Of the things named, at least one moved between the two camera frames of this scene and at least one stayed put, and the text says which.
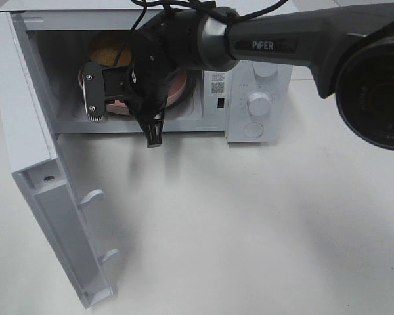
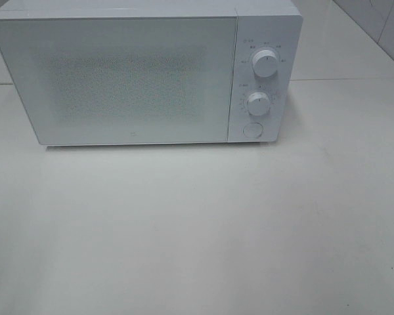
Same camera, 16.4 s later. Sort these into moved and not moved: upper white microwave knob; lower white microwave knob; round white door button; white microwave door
Moved: white microwave door
Not moved: round white door button; upper white microwave knob; lower white microwave knob
